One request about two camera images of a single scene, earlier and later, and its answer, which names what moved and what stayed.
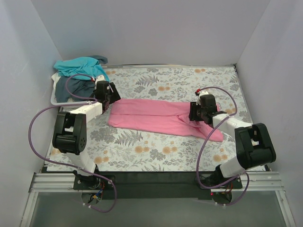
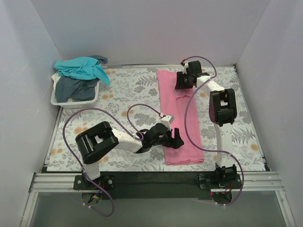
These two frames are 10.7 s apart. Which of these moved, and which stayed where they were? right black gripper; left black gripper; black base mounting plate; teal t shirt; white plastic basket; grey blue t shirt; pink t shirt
Moved: left black gripper; pink t shirt; right black gripper
Stayed: teal t shirt; grey blue t shirt; white plastic basket; black base mounting plate
